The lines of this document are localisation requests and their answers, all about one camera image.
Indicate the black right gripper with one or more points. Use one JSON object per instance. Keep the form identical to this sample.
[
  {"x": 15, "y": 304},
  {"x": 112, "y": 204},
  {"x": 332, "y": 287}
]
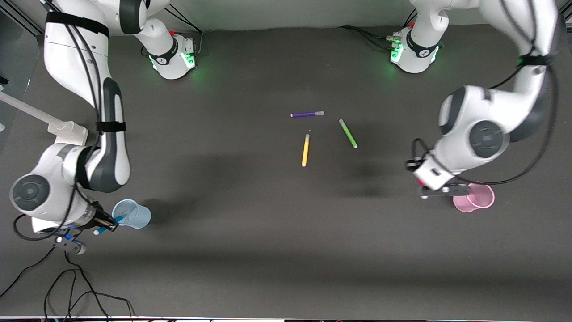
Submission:
[{"x": 101, "y": 218}]

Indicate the blue marker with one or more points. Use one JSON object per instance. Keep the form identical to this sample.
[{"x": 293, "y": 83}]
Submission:
[{"x": 121, "y": 218}]

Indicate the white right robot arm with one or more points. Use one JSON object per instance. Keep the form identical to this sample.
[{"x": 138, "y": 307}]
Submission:
[{"x": 76, "y": 58}]

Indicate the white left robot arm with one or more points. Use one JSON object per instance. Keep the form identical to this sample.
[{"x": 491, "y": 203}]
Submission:
[{"x": 487, "y": 112}]

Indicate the translucent blue cup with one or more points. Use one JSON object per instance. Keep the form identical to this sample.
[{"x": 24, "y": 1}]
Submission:
[{"x": 136, "y": 217}]

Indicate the pink plastic cup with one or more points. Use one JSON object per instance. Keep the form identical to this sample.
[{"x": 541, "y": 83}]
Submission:
[{"x": 485, "y": 199}]

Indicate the green marker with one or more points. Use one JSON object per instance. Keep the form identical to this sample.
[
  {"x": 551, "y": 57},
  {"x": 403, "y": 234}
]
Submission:
[{"x": 347, "y": 133}]

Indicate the yellow marker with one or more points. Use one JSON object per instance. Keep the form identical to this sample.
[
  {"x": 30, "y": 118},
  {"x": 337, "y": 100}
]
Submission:
[{"x": 305, "y": 152}]

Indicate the purple marker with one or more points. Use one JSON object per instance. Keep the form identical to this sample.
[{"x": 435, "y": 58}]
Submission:
[{"x": 306, "y": 114}]

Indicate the white camera stand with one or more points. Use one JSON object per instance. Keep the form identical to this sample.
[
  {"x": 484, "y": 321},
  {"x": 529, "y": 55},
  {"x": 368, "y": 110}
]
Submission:
[{"x": 67, "y": 129}]

